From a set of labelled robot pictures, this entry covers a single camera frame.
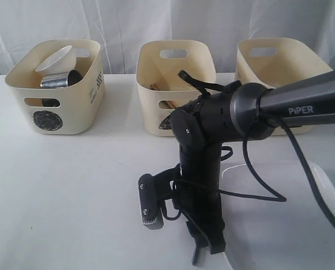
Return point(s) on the wooden chopstick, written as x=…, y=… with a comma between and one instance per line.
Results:
x=159, y=86
x=167, y=105

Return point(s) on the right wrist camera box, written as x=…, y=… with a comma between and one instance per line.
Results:
x=154, y=190

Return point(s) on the white backdrop curtain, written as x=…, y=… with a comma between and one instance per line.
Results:
x=122, y=27

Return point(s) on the steel mug with handle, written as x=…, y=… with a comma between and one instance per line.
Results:
x=58, y=80

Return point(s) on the cream bin with circle mark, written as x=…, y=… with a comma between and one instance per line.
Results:
x=79, y=103

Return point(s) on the steel spoon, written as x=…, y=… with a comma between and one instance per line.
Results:
x=196, y=256

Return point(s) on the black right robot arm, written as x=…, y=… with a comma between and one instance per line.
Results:
x=239, y=112

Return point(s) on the white square plate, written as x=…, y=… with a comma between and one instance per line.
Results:
x=279, y=235

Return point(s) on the white plastic bowl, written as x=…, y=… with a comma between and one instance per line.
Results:
x=61, y=61

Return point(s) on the cream bin with triangle mark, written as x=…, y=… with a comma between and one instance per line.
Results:
x=161, y=61

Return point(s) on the cream bin with square mark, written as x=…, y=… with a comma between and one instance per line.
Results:
x=276, y=62

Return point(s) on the small steel cup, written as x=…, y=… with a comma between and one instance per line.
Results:
x=73, y=78

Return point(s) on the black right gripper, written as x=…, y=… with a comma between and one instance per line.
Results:
x=200, y=172

